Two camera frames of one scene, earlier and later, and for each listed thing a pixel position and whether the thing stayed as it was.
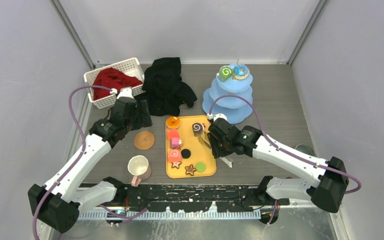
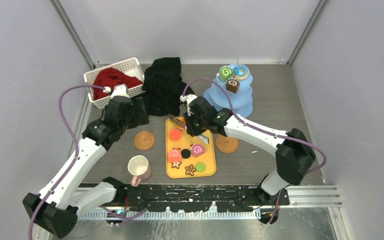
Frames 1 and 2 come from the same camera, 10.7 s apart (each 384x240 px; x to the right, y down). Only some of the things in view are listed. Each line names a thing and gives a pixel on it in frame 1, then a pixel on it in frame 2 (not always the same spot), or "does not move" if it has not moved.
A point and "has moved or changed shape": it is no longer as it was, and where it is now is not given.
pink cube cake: (175, 142) -> (197, 150)
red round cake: (173, 133) does not move
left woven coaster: (144, 140) does not move
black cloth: (166, 92) does not move
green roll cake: (225, 73) does not move
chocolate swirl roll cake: (197, 128) has moved or changed shape
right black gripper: (217, 151) -> (191, 129)
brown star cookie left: (176, 164) does not move
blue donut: (241, 72) does not move
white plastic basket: (131, 67) does not move
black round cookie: (185, 153) does not move
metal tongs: (204, 138) -> (201, 136)
